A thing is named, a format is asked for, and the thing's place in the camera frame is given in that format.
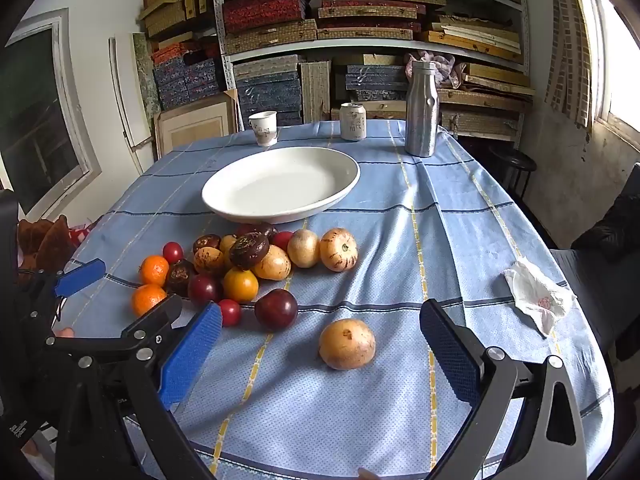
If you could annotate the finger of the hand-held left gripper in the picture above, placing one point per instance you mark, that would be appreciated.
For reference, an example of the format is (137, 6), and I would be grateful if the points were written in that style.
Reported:
(150, 317)
(80, 276)

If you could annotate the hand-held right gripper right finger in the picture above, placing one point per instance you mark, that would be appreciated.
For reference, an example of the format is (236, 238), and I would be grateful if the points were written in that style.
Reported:
(450, 355)

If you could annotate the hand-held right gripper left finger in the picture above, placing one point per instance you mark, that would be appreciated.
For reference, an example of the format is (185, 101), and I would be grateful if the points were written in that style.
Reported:
(192, 355)

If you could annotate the mandarin orange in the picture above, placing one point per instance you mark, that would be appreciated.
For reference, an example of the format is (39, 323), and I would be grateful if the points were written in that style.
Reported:
(153, 270)
(147, 300)

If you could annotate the dark purple passion fruit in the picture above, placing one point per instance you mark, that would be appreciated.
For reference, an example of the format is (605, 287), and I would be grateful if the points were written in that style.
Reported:
(249, 250)
(206, 242)
(180, 277)
(262, 229)

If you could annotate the red cherry tomato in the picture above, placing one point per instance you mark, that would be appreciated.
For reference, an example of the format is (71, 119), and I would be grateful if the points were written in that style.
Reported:
(231, 312)
(173, 252)
(282, 241)

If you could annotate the dark red plum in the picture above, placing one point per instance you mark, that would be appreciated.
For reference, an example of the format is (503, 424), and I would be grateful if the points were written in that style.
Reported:
(204, 289)
(276, 309)

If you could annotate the speckled yellow passion fruit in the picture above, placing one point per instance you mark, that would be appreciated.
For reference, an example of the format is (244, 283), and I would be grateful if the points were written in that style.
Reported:
(209, 261)

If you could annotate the orange-yellow tomato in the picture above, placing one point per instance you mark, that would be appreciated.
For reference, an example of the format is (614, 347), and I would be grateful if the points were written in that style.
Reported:
(240, 285)

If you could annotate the tan round pepino melon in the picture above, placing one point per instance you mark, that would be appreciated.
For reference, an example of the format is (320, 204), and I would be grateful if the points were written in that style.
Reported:
(347, 344)

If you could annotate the small yellow fruit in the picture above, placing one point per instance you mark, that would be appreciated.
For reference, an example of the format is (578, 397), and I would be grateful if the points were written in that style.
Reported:
(226, 244)

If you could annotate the striped pepino melon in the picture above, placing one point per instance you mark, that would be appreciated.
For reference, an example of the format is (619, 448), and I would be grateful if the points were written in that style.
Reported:
(339, 249)

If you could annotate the white oval plate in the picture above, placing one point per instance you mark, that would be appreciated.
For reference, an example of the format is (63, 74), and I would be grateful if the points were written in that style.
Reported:
(280, 185)

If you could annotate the person's left hand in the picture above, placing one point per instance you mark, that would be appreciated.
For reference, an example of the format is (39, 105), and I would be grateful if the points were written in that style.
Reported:
(65, 332)

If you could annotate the red and white cloth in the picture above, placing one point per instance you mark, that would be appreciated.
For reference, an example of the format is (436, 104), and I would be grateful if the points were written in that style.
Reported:
(80, 235)

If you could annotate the brown plush toy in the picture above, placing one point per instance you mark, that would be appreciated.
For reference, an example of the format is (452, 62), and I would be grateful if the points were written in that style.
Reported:
(47, 242)

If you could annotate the crumpled white tissue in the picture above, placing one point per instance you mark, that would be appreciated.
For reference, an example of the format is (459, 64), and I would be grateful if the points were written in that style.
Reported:
(537, 300)

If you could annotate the blue checked tablecloth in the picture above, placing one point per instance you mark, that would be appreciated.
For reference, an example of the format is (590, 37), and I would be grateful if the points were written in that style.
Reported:
(400, 260)

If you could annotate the black leather armchair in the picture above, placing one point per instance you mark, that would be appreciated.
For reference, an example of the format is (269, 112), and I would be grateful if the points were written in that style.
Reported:
(600, 270)

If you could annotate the white-framed dark window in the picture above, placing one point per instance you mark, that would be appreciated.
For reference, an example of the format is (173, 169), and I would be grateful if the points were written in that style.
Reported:
(35, 110)

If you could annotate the white leaning board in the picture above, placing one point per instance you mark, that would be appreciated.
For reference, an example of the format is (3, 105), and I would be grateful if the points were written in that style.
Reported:
(125, 100)

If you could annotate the black round stool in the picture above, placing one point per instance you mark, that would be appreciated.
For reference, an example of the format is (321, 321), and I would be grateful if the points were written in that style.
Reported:
(515, 160)

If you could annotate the marbled green slab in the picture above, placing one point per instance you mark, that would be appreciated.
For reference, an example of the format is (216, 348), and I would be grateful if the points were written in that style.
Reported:
(145, 75)

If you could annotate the white printed paper cup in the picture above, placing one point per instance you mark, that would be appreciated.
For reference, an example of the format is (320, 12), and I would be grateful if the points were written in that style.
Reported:
(263, 130)

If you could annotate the stack of fabric-covered boxes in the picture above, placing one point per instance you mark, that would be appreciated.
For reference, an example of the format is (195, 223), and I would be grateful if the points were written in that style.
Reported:
(180, 80)
(270, 10)

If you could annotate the stainless steel bottle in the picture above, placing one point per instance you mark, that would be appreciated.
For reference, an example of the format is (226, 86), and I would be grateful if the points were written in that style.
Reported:
(422, 110)

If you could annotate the white drink can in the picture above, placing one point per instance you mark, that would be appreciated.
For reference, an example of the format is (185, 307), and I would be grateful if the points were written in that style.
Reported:
(353, 122)

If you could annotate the pink cloth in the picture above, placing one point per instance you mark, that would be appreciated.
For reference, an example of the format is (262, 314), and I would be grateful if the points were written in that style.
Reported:
(445, 67)

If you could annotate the white metal shelf rack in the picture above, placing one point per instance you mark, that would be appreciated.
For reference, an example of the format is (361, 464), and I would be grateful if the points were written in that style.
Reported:
(325, 46)

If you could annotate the beige patterned curtain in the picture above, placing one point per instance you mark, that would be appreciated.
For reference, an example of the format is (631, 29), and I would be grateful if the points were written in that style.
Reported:
(570, 50)

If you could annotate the wooden picture frame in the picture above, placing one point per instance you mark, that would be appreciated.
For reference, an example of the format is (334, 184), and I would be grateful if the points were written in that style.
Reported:
(195, 130)

